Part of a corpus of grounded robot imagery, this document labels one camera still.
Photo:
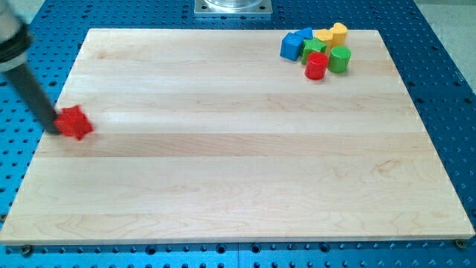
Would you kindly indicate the brass screw bottom left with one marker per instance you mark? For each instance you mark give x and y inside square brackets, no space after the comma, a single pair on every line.
[26,250]

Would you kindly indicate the green cylinder block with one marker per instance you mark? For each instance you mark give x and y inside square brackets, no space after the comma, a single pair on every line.
[339,58]

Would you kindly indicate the yellow star block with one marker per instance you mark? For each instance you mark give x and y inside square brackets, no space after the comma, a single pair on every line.
[326,37]

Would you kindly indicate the yellow heart block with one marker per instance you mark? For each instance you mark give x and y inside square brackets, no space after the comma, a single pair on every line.
[339,34]

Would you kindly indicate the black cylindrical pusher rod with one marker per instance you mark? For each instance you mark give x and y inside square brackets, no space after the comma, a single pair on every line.
[28,88]

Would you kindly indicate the light wooden board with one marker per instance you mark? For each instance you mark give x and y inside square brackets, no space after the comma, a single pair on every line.
[211,136]

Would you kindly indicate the green star block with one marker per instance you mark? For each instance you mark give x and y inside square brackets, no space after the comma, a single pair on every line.
[310,46]

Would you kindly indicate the blue block behind cube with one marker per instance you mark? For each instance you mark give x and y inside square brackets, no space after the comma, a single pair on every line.
[306,33]

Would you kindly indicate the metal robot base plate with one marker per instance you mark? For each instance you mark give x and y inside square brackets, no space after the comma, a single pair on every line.
[215,7]

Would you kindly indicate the brass screw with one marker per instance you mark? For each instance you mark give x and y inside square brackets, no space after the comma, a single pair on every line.
[460,244]
[26,250]

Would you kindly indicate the brass screw bottom right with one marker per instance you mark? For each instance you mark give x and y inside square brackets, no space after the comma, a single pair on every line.
[460,244]

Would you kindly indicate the red star block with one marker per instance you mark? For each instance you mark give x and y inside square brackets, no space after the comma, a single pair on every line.
[73,122]

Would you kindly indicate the red cylinder block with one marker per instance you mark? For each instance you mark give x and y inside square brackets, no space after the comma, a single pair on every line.
[316,66]

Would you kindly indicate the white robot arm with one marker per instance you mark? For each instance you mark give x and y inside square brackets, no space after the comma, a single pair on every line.
[15,41]

